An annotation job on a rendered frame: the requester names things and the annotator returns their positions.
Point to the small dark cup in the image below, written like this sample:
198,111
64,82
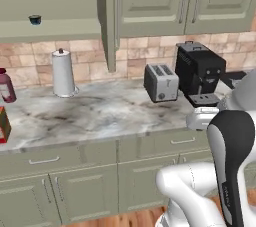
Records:
35,19

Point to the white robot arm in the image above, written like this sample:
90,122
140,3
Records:
200,187

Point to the black hob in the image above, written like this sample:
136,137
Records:
233,77

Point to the green base cabinet door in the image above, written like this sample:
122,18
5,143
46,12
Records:
20,204
196,157
140,184
88,192

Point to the black coffee machine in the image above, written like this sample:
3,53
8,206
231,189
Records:
200,66

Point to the silver toaster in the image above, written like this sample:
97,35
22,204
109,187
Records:
161,84

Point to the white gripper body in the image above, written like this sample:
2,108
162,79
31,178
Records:
199,119

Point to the orange red food box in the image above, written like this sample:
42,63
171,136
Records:
3,126

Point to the dark red jar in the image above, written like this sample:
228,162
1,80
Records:
6,87

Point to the green drawer front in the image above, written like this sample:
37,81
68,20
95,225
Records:
146,146
83,156

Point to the open green cabinet door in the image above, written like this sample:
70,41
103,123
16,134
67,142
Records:
108,21

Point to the white paper towel roll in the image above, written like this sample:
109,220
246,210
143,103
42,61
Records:
62,74

